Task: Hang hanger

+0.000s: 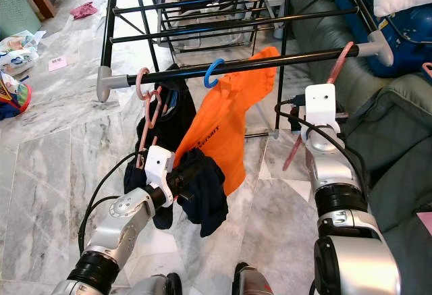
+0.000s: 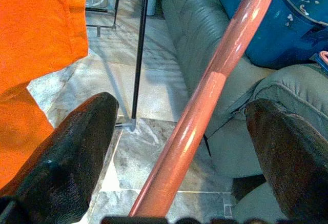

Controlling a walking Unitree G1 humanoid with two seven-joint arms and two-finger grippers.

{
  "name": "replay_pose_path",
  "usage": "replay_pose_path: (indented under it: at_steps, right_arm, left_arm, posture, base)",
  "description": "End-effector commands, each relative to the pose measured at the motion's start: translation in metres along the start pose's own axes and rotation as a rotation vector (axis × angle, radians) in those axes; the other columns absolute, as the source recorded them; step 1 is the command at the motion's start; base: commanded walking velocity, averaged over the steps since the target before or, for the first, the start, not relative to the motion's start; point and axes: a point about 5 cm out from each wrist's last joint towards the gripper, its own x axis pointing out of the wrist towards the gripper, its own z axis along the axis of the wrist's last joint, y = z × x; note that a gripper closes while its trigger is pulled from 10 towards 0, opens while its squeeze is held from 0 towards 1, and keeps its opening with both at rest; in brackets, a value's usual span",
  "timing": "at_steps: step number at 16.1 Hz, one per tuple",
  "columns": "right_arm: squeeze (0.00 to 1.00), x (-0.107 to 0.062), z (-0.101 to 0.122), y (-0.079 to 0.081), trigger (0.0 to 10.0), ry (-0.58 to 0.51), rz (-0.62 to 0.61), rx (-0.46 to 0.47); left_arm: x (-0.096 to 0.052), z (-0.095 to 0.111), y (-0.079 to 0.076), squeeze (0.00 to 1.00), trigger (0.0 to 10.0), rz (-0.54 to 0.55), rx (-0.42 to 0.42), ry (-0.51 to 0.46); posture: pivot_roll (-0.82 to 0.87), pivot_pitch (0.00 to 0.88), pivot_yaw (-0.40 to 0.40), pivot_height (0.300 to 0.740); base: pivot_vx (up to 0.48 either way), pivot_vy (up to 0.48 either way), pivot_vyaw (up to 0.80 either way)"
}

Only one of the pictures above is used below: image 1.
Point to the navy blue garment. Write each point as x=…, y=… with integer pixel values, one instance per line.
x=209, y=200

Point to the pink plastic hanger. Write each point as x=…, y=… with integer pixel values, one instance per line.
x=139, y=84
x=337, y=65
x=148, y=129

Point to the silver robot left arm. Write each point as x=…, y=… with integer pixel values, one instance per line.
x=128, y=227

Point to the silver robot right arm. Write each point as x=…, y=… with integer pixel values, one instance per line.
x=351, y=261

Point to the blue plastic hanger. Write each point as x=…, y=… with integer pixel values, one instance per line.
x=206, y=75

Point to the black shirt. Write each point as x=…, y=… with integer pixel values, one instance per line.
x=169, y=126

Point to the black metal clothes rack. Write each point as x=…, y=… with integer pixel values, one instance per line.
x=297, y=57

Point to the orange shirt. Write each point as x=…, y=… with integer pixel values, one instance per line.
x=229, y=119

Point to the dark green sofa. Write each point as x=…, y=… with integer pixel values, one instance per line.
x=398, y=140

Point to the blue red backpack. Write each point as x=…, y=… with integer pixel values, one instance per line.
x=13, y=99

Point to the white blue plastic pack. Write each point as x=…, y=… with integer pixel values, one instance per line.
x=20, y=55

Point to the blue printed bag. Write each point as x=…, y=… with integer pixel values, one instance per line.
x=408, y=35

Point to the green ribbed panel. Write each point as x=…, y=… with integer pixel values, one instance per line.
x=17, y=5

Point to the pink card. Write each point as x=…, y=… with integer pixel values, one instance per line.
x=57, y=63

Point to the pink cloth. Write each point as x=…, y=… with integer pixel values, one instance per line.
x=84, y=10

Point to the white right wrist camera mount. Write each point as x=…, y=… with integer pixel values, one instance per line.
x=320, y=106

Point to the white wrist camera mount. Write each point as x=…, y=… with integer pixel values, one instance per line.
x=160, y=169
x=320, y=106

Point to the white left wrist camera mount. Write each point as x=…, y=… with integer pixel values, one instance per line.
x=160, y=169

